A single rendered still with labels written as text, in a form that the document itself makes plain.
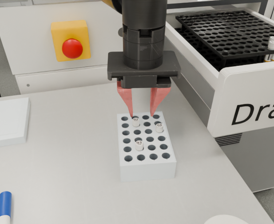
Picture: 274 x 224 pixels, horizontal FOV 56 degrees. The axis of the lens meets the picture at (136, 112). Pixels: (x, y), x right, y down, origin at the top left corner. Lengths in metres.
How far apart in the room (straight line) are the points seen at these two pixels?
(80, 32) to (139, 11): 0.24
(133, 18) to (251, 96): 0.19
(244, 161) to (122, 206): 0.79
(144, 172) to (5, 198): 0.20
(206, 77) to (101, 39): 0.28
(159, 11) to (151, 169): 0.22
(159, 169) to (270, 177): 0.96
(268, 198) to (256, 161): 0.34
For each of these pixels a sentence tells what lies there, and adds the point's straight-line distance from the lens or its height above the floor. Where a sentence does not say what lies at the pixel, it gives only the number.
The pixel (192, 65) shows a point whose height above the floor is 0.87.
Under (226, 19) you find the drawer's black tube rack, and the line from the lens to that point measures 0.64.
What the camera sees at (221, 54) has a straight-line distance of 0.48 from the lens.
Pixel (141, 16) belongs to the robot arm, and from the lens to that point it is 0.33.
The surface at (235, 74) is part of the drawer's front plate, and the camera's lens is 0.35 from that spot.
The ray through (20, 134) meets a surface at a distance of 0.51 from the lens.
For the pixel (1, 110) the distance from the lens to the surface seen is 0.58.
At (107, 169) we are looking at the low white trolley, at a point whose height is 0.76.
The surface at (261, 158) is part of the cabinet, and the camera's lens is 1.17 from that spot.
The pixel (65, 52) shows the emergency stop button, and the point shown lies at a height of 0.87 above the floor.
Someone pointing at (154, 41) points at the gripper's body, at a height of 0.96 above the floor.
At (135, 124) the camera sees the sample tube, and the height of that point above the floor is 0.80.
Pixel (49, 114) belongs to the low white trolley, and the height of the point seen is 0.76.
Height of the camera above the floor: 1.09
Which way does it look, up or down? 38 degrees down
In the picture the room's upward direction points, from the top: straight up
